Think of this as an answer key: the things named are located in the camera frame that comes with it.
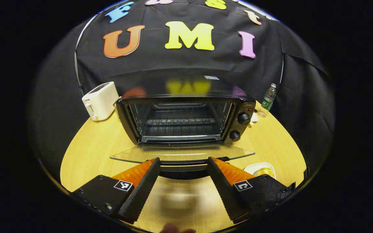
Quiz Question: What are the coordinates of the clear plastic water bottle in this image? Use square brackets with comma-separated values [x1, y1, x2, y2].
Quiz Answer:
[258, 83, 277, 117]

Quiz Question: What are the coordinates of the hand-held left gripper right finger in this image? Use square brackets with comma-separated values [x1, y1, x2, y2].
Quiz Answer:
[207, 157, 296, 224]

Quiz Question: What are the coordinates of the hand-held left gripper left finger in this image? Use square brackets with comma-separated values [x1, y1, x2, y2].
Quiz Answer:
[72, 158, 162, 224]

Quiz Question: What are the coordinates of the black electric oven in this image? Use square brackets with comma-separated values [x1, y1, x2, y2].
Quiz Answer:
[110, 75, 257, 180]

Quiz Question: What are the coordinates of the white square plate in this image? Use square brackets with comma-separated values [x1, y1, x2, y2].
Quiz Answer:
[244, 162, 276, 179]

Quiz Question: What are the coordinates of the white toaster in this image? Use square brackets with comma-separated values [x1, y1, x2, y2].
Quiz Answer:
[82, 82, 119, 121]

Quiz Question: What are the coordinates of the black backdrop cloth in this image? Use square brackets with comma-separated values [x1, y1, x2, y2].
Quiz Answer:
[33, 0, 336, 182]

